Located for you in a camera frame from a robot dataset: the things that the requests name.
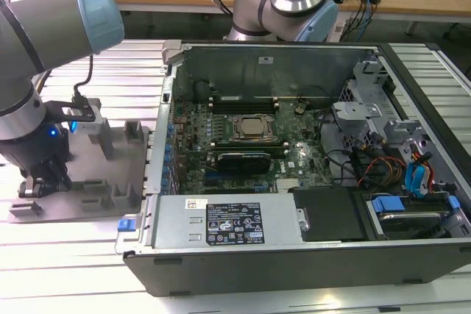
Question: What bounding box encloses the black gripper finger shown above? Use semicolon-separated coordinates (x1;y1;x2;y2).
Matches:
18;175;43;199
47;160;74;192

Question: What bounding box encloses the RAM slot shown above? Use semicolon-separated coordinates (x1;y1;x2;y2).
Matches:
210;139;286;147
209;102;277;109
210;107;279;115
211;145;288;157

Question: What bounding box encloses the RAM stick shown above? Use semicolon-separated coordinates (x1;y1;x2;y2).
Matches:
213;96;276;104

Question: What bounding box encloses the grey parts rack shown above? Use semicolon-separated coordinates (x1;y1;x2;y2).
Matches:
7;96;152;224

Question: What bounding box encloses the silver power supply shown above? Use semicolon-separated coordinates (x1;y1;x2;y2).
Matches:
151;195;307;249

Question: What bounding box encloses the metal socket cover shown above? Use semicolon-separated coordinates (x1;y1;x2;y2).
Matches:
230;115;275;140

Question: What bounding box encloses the black graphics card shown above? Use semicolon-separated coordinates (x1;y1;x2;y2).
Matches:
214;151;272;175

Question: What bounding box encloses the CPU with silver top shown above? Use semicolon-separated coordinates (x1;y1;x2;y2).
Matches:
241;118;268;135

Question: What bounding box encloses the black open PC case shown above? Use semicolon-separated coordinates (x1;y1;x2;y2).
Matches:
116;40;471;299

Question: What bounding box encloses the silver chipset heatsink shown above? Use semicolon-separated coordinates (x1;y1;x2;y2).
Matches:
275;177;300;192

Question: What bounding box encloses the green motherboard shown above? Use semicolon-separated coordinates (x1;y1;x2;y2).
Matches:
171;96;334;196

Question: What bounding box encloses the black plastic shroud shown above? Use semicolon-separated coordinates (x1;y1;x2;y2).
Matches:
293;188;373;243

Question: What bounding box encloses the metal drive cage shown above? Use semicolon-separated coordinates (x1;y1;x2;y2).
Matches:
330;59;432;153

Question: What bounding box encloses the hard disk in blue carrier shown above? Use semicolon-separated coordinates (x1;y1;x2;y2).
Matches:
369;194;461;236

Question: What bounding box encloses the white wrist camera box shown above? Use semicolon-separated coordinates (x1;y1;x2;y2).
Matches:
61;98;103;135

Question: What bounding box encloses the black case cable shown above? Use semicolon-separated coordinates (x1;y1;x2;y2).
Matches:
319;110;356;185

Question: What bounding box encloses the coloured wire bundle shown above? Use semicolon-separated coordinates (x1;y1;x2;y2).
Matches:
355;137;408;187

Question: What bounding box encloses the blue hanging cable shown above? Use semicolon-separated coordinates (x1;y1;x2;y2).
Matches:
357;0;372;41

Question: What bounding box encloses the blue flat data cable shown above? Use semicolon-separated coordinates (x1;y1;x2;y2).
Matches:
403;161;436;198

